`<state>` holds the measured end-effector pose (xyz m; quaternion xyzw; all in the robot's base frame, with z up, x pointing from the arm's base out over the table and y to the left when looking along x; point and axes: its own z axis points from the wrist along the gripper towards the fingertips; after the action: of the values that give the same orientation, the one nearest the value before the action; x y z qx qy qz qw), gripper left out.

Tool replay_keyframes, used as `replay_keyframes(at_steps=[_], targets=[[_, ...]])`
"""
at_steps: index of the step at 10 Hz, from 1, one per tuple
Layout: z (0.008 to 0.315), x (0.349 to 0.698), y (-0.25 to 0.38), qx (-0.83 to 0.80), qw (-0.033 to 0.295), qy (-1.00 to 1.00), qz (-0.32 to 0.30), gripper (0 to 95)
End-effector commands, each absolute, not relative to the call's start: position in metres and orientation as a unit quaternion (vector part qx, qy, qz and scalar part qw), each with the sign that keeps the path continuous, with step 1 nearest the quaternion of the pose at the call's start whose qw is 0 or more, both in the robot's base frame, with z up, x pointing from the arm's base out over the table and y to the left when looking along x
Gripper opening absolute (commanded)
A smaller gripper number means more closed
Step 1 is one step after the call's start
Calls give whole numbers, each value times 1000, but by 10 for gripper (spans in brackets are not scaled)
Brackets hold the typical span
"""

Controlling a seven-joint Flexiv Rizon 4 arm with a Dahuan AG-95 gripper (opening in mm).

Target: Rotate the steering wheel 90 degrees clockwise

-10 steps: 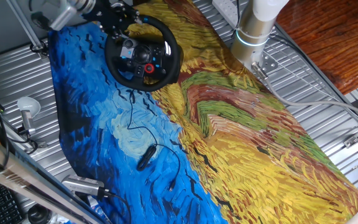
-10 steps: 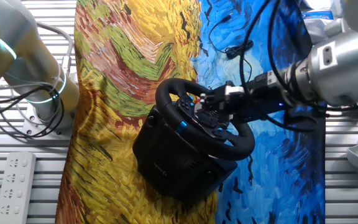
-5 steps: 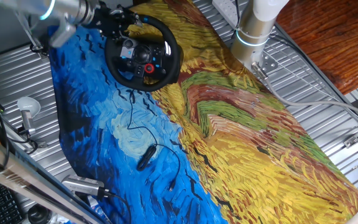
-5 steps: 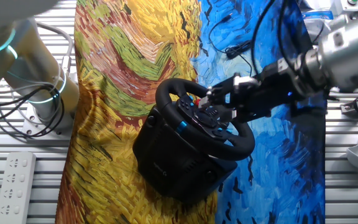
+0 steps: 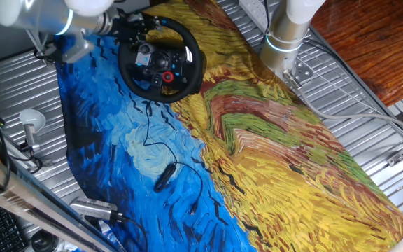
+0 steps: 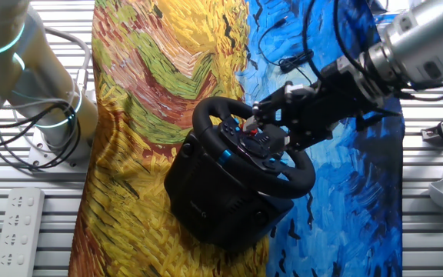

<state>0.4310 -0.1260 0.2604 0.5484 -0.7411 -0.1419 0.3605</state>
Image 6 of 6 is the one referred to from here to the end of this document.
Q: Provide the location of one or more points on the blue yellow painting print cloth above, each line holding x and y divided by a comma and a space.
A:
137, 77

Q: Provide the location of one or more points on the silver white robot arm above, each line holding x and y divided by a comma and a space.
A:
421, 42

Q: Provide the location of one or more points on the black racing steering wheel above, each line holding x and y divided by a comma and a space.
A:
206, 115

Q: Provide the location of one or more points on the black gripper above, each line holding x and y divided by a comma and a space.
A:
340, 102

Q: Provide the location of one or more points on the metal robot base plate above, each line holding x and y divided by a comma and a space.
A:
37, 154

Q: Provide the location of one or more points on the black steering wheel base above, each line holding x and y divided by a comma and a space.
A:
214, 207

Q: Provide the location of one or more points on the white power strip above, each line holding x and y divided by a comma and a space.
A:
17, 231

